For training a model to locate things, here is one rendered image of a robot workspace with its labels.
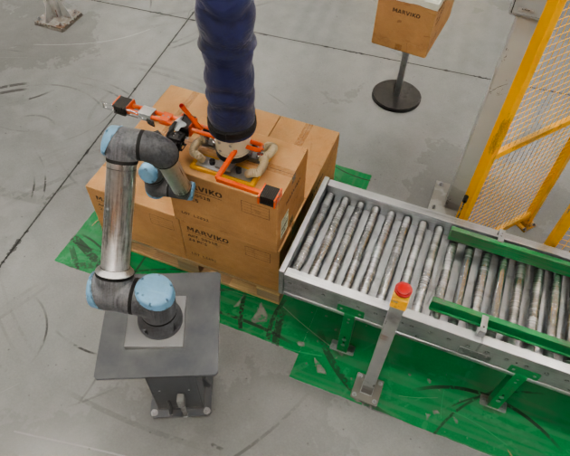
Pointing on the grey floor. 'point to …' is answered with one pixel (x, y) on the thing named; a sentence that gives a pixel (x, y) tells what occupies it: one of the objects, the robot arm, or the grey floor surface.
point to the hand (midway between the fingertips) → (181, 123)
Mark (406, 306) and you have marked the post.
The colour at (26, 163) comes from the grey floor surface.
